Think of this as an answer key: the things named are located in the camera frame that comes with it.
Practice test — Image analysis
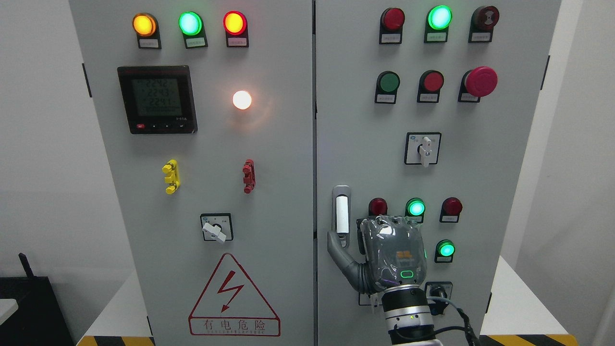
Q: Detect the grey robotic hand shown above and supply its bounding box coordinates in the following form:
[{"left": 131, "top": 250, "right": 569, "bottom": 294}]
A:
[{"left": 327, "top": 215, "right": 428, "bottom": 294}]

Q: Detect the silver door handle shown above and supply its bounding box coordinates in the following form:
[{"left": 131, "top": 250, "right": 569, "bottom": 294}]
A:
[{"left": 332, "top": 185, "right": 351, "bottom": 248}]

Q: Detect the right grey cabinet door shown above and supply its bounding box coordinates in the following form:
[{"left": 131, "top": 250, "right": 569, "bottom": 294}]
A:
[{"left": 315, "top": 0, "right": 562, "bottom": 346}]

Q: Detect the grey cabinet door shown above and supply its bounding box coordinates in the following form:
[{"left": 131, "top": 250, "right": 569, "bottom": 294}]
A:
[
  {"left": 69, "top": 0, "right": 314, "bottom": 346},
  {"left": 315, "top": 0, "right": 562, "bottom": 346}
]

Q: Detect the left grey cabinet door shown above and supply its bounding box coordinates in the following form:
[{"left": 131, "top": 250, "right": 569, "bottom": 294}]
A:
[{"left": 69, "top": 0, "right": 314, "bottom": 346}]

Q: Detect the red indicator light left door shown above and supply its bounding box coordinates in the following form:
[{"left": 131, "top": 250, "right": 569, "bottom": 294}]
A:
[{"left": 222, "top": 11, "right": 249, "bottom": 48}]

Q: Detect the green indicator light left door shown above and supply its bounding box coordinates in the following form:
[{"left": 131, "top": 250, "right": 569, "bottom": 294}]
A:
[{"left": 178, "top": 11, "right": 209, "bottom": 49}]

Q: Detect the green middle indicator light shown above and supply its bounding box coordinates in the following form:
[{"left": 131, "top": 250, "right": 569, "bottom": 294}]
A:
[{"left": 406, "top": 198, "right": 426, "bottom": 223}]

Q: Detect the green lit button lower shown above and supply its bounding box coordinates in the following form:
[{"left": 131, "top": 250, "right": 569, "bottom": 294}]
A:
[{"left": 433, "top": 239, "right": 455, "bottom": 263}]

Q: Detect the dark red middle indicator left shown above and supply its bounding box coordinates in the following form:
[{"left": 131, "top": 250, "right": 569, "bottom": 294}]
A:
[{"left": 368, "top": 198, "right": 388, "bottom": 217}]

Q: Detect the dark red middle indicator right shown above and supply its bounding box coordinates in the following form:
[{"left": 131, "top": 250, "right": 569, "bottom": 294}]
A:
[{"left": 440, "top": 197, "right": 463, "bottom": 223}]

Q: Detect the red terminal connector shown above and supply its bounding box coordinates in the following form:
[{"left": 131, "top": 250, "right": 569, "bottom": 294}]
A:
[{"left": 242, "top": 159, "right": 256, "bottom": 194}]

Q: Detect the green push button upper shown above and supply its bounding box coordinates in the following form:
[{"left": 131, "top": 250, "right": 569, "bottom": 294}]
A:
[{"left": 375, "top": 71, "right": 400, "bottom": 104}]

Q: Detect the red electric warning sticker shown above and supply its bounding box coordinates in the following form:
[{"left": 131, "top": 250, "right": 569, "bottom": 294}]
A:
[{"left": 188, "top": 253, "right": 281, "bottom": 337}]

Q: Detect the red push button upper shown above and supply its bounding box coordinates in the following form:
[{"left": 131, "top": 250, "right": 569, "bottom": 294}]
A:
[{"left": 417, "top": 70, "right": 444, "bottom": 103}]

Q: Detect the red emergency stop button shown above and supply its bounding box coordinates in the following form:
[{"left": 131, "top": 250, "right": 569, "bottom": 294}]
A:
[{"left": 457, "top": 66, "right": 498, "bottom": 103}]

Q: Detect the white lit indicator light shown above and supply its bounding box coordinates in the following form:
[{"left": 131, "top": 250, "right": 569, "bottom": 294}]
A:
[{"left": 232, "top": 90, "right": 252, "bottom": 110}]

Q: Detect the dark red top indicator light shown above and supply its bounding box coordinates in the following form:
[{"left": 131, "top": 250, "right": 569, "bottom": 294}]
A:
[{"left": 379, "top": 7, "right": 406, "bottom": 45}]

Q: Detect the green top indicator light right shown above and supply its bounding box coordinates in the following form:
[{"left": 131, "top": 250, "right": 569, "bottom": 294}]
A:
[{"left": 424, "top": 5, "right": 453, "bottom": 43}]

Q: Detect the yellow terminal connector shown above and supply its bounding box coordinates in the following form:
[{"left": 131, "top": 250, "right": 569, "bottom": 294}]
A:
[{"left": 161, "top": 159, "right": 181, "bottom": 195}]

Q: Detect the black red buzzer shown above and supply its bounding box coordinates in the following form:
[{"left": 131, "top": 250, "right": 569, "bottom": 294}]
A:
[{"left": 468, "top": 6, "right": 500, "bottom": 43}]

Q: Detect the black digital power meter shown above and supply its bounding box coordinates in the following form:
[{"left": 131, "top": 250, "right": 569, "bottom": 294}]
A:
[{"left": 117, "top": 65, "right": 198, "bottom": 135}]

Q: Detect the yellow indicator light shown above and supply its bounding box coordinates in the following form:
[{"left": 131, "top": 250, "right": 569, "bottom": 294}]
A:
[{"left": 132, "top": 12, "right": 162, "bottom": 49}]

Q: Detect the black box at left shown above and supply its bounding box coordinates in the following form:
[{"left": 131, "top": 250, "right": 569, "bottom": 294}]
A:
[{"left": 0, "top": 253, "right": 74, "bottom": 346}]

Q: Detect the white selector switch lower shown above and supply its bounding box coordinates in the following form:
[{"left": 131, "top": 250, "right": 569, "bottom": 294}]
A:
[{"left": 358, "top": 293, "right": 382, "bottom": 314}]

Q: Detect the white selector switch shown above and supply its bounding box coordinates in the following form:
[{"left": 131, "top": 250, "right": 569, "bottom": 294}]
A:
[
  {"left": 358, "top": 293, "right": 382, "bottom": 314},
  {"left": 404, "top": 132, "right": 442, "bottom": 167}
]

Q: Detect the black rotary knob switch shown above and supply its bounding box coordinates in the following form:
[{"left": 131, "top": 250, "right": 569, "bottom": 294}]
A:
[{"left": 424, "top": 281, "right": 453, "bottom": 316}]

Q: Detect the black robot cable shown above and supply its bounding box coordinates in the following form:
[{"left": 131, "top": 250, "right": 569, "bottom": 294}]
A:
[{"left": 392, "top": 296, "right": 481, "bottom": 346}]

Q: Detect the white selector switch upper right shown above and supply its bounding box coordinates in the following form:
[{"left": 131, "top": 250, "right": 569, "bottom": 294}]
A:
[{"left": 404, "top": 132, "right": 442, "bottom": 167}]

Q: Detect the white selector switch left door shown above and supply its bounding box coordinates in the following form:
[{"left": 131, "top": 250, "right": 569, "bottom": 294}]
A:
[{"left": 200, "top": 213, "right": 234, "bottom": 244}]

